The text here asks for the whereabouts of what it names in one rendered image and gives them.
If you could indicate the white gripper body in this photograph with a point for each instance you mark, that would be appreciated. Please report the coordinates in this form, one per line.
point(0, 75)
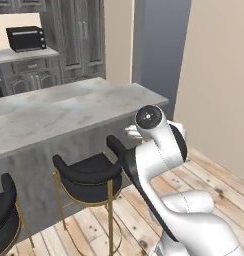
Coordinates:
point(132, 132)

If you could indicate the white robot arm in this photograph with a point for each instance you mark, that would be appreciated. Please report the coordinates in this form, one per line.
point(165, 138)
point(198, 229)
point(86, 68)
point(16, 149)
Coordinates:
point(180, 220)

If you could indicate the black bar stool gold legs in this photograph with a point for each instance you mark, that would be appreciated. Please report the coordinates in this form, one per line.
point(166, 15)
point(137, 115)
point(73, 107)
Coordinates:
point(4, 213)
point(90, 173)

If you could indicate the grey kitchen island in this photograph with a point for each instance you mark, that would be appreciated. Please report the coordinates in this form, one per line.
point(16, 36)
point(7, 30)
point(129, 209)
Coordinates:
point(60, 113)

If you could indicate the grey tall cupboard run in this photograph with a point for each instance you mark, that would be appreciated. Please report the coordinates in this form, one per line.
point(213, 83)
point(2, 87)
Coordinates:
point(77, 36)

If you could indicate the grey base cupboard run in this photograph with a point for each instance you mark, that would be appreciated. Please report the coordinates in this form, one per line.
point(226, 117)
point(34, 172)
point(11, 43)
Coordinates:
point(24, 73)

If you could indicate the black toaster oven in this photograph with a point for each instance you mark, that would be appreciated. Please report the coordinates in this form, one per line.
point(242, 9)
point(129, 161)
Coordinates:
point(26, 38)

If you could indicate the grey wall cupboard run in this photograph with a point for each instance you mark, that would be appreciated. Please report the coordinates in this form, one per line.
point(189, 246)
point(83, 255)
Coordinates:
point(17, 6)

